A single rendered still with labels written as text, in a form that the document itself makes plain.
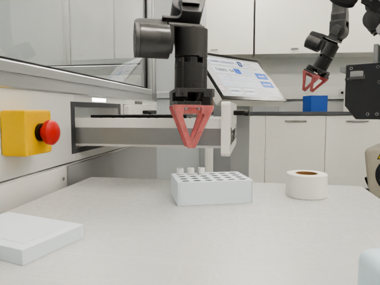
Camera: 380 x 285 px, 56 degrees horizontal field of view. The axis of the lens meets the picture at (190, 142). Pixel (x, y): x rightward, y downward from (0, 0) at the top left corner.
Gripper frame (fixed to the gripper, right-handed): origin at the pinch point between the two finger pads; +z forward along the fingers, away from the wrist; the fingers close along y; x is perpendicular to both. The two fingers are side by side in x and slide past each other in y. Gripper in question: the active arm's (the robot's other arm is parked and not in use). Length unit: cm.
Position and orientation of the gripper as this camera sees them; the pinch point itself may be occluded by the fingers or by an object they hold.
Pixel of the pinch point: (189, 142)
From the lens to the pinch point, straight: 63.3
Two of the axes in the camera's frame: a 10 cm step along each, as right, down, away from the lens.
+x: 9.9, 0.0, 1.6
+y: 1.6, 0.7, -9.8
